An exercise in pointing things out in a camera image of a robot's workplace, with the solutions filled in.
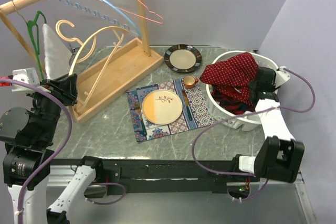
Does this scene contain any red polka dot garment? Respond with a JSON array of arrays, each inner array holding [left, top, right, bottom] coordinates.
[[200, 52, 258, 105]]

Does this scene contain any wooden clothes rack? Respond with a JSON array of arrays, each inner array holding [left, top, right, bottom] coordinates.
[[1, 0, 163, 123]]

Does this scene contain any dark rimmed cream plate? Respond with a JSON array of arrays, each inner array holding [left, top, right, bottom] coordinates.
[[164, 44, 202, 74]]

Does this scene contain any red black plaid garment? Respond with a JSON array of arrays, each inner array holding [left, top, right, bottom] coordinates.
[[211, 89, 254, 115]]

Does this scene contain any wooden hanger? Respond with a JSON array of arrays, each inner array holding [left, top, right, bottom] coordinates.
[[55, 19, 131, 112]]

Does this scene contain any green plastic hanger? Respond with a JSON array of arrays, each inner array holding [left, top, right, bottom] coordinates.
[[26, 10, 47, 80]]

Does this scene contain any beige floral plate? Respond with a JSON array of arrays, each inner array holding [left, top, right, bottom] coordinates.
[[141, 89, 183, 125]]

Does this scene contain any dark handled knife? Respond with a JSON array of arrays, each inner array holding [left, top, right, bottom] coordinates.
[[182, 89, 193, 121]]

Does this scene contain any light blue plastic hanger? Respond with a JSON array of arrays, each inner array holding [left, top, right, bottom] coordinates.
[[59, 0, 142, 38]]

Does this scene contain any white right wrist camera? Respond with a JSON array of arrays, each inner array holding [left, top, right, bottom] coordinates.
[[275, 66, 290, 88]]

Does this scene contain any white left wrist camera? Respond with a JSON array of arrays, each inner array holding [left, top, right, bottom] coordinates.
[[1, 68, 50, 93]]

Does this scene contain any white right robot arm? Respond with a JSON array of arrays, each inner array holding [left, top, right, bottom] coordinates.
[[230, 67, 305, 183]]

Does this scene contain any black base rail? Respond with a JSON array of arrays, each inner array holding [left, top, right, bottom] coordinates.
[[49, 158, 263, 206]]

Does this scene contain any patterned placemat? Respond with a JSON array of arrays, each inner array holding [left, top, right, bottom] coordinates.
[[127, 79, 213, 142]]

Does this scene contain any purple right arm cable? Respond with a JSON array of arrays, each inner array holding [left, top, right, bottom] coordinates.
[[192, 67, 316, 201]]

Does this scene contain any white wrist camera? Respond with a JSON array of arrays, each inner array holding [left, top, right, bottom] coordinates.
[[275, 66, 290, 88], [1, 68, 50, 93]]

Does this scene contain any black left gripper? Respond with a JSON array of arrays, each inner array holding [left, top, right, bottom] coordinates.
[[30, 71, 78, 143]]

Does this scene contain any white grey cloth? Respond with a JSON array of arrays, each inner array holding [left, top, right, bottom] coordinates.
[[43, 24, 72, 80]]

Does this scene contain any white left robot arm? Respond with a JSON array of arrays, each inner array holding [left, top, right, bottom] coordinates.
[[1, 74, 104, 223]]

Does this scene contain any white plastic laundry basket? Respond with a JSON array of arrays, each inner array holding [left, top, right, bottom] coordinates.
[[205, 52, 278, 131]]

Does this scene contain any orange cup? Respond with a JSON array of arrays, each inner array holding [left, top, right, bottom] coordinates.
[[183, 76, 199, 89]]

